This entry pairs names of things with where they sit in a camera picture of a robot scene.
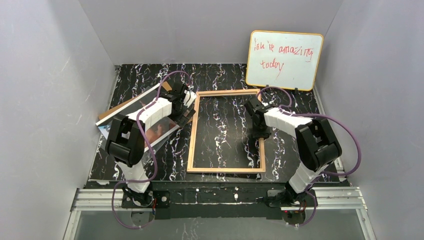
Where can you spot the brown cardboard backing board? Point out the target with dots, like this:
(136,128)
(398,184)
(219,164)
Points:
(132,105)

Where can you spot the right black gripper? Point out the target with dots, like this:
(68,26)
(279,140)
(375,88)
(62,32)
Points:
(260,131)

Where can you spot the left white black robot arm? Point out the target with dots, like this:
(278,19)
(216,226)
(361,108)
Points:
(138,177)

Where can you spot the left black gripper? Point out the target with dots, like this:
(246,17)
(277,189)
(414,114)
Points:
(187,110)

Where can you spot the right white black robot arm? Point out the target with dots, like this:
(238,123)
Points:
(316,142)

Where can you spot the printed photo with white border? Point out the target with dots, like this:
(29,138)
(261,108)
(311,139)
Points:
(155,134)

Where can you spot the yellow rimmed whiteboard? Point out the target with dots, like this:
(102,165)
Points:
(288,60)

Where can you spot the white wooden picture frame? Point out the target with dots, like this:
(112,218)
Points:
(220,140)

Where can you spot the clear plastic sheet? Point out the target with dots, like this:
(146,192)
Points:
(125,143)

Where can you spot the aluminium rail base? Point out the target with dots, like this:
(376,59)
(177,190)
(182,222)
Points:
(219,211)

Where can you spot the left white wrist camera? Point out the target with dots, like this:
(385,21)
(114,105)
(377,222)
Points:
(189,98)

